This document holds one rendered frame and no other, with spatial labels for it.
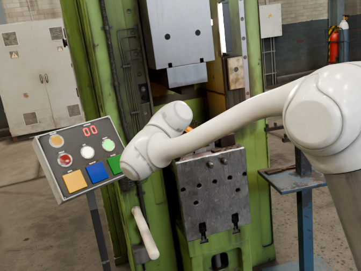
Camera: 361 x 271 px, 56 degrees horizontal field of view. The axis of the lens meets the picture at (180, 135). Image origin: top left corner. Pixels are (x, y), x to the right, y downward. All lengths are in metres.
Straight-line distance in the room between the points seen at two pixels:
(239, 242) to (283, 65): 7.65
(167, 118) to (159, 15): 0.70
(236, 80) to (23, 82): 5.45
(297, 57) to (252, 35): 7.65
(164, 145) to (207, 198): 0.89
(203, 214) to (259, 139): 0.57
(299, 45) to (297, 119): 9.04
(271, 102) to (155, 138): 0.33
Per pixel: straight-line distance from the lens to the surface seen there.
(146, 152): 0.95
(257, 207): 2.20
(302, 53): 9.69
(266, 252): 2.40
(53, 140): 1.44
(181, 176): 1.69
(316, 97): 0.57
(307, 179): 1.84
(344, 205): 0.68
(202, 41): 1.67
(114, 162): 1.48
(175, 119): 1.02
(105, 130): 1.53
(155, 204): 1.93
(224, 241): 1.95
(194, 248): 1.90
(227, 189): 1.81
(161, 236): 2.04
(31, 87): 6.92
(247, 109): 0.88
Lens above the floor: 1.50
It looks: 16 degrees down
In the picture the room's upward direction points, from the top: 8 degrees counter-clockwise
